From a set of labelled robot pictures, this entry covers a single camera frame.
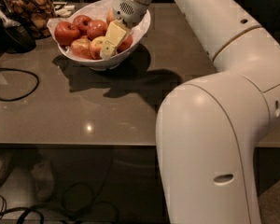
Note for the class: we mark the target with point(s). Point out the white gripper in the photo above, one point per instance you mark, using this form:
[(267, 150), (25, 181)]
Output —
[(128, 10)]

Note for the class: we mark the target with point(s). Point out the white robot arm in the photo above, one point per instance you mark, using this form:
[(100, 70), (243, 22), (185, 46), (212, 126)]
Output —
[(207, 128)]

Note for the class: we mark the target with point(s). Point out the red yellow apple back right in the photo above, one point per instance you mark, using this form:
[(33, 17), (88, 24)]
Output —
[(109, 17)]

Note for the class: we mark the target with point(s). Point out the yellow red apple front centre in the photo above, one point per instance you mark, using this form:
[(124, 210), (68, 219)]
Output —
[(96, 46)]

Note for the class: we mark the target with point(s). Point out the white oval fruit bowl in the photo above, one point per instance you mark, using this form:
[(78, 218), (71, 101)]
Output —
[(113, 62)]

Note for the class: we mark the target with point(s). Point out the yellow red apple front left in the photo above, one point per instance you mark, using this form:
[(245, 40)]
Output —
[(81, 48)]

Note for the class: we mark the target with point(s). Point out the small white items behind bowl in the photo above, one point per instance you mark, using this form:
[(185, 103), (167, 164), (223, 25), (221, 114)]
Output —
[(64, 11)]

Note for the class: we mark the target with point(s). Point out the glass jar of dried chips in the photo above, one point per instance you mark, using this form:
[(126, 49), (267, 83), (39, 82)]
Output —
[(34, 13)]

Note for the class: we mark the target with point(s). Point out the white shoe right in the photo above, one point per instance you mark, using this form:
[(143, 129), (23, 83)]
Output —
[(44, 180)]

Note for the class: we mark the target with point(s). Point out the black round appliance with handle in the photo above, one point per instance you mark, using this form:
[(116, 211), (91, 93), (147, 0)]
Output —
[(17, 37)]

